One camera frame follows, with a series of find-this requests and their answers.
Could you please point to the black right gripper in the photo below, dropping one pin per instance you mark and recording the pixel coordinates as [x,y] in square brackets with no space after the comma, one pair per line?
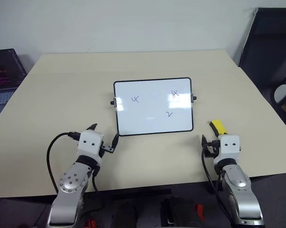
[211,148]

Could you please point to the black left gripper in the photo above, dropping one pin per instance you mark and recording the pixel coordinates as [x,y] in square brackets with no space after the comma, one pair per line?
[107,149]

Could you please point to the yellow whiteboard eraser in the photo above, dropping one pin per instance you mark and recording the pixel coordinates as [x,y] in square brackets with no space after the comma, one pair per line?
[219,127]

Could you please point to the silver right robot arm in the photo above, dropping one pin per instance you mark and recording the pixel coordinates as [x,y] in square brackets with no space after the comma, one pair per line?
[237,185]

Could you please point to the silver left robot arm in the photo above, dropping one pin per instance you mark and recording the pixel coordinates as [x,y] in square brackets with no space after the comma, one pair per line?
[71,181]

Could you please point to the black-framed small whiteboard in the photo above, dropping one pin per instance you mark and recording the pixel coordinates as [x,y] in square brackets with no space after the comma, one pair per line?
[154,107]

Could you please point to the black office chair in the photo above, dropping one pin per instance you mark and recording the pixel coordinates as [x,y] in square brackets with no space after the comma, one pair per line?
[263,47]

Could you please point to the grey laptop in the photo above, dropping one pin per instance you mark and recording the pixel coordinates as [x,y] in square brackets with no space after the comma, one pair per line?
[4,71]

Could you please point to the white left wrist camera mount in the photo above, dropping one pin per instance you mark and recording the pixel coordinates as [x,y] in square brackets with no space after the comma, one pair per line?
[90,142]

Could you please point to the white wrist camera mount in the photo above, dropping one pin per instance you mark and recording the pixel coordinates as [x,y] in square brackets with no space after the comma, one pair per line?
[229,146]
[90,142]

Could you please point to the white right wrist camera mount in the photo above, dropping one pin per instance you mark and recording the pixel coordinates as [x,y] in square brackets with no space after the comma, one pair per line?
[229,146]

